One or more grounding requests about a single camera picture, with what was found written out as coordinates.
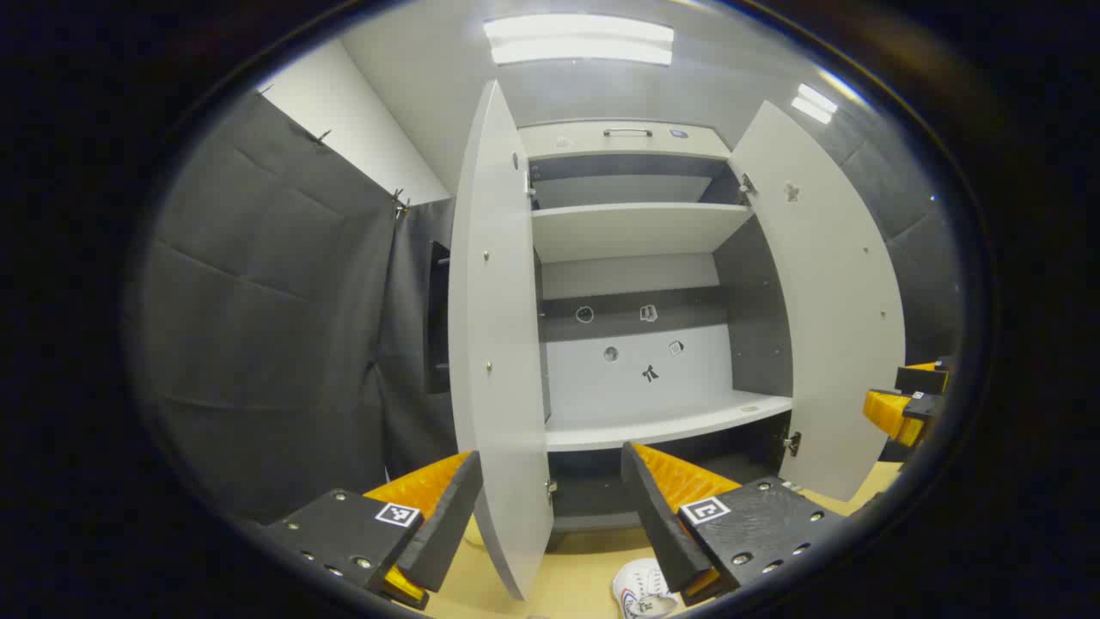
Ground grey shoe cabinet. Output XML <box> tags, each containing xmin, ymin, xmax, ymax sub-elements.
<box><xmin>516</xmin><ymin>119</ymin><xmax>796</xmax><ymax>551</ymax></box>

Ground grey shoe cabinet door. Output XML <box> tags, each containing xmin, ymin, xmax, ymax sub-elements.
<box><xmin>449</xmin><ymin>80</ymin><xmax>555</xmax><ymax>600</ymax></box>
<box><xmin>729</xmin><ymin>101</ymin><xmax>906</xmax><ymax>502</ymax></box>

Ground white canvas shoe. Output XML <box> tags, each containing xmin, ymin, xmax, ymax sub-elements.
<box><xmin>612</xmin><ymin>558</ymin><xmax>681</xmax><ymax>619</ymax></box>

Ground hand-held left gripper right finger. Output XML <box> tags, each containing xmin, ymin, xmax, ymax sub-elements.
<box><xmin>620</xmin><ymin>441</ymin><xmax>847</xmax><ymax>607</ymax></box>

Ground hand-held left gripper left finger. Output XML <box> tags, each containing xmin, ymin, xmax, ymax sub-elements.
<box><xmin>258</xmin><ymin>450</ymin><xmax>484</xmax><ymax>611</ymax></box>

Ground black door handle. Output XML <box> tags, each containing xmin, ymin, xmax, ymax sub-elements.
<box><xmin>427</xmin><ymin>241</ymin><xmax>453</xmax><ymax>395</ymax></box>

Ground large ceiling light panel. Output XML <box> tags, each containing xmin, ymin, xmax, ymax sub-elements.
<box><xmin>483</xmin><ymin>15</ymin><xmax>675</xmax><ymax>67</ymax></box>

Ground small ceiling light panel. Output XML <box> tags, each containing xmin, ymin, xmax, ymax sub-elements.
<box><xmin>791</xmin><ymin>83</ymin><xmax>839</xmax><ymax>124</ymax></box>

